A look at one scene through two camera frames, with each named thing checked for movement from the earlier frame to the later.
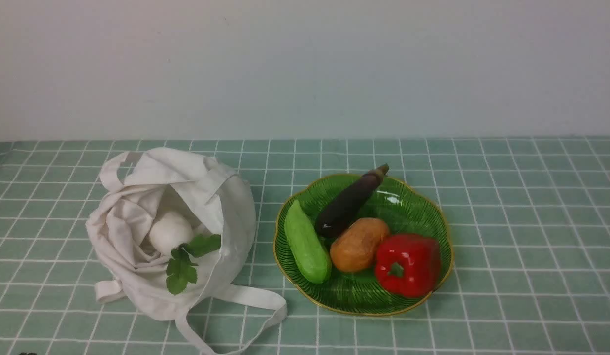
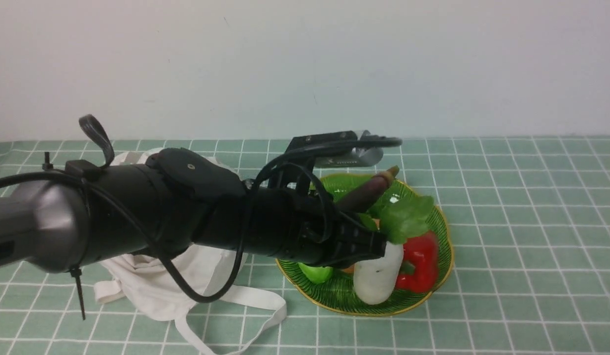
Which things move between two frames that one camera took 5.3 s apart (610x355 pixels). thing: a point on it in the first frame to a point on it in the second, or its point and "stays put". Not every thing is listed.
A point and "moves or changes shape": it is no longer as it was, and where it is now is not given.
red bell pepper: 408,266 stays put
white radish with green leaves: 171,232 moves or changes shape
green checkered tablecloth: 535,268 stays put
